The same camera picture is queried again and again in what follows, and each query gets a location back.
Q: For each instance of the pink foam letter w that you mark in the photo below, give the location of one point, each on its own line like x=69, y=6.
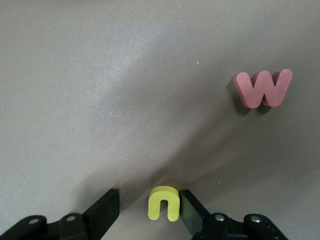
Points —
x=268, y=98

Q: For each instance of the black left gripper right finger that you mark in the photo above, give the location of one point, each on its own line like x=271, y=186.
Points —
x=195, y=215

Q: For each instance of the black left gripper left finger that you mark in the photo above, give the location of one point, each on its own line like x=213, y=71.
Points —
x=100, y=217

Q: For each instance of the yellow foam letter u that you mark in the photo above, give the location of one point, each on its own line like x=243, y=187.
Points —
x=162, y=191

